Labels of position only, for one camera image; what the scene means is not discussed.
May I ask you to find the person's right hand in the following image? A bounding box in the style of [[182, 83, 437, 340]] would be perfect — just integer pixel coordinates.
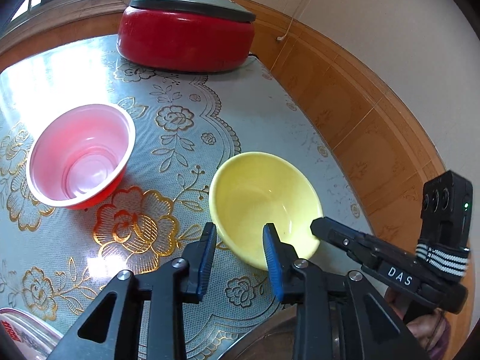
[[406, 310, 451, 359]]

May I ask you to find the red electric cooking pot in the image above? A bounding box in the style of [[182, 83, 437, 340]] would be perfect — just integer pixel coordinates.
[[117, 7, 255, 73]]

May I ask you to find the small floral double-happiness plate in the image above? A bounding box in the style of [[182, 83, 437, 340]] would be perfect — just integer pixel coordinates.
[[0, 307, 63, 359]]

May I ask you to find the grey pot lid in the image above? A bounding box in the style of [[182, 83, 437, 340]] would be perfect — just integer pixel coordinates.
[[129, 0, 256, 23]]

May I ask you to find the white power cable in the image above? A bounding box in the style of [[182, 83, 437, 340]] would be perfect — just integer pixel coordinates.
[[276, 0, 324, 43]]

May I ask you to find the stainless steel bowl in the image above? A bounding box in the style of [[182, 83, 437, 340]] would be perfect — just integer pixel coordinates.
[[220, 312, 343, 360]]

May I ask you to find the black tracking camera box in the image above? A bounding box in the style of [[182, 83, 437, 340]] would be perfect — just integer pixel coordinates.
[[416, 171, 473, 283]]

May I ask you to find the red plastic bowl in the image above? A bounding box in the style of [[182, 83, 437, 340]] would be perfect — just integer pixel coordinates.
[[26, 104, 136, 210]]

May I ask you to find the yellow plastic bowl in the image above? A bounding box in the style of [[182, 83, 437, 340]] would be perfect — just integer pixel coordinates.
[[209, 152, 323, 271]]

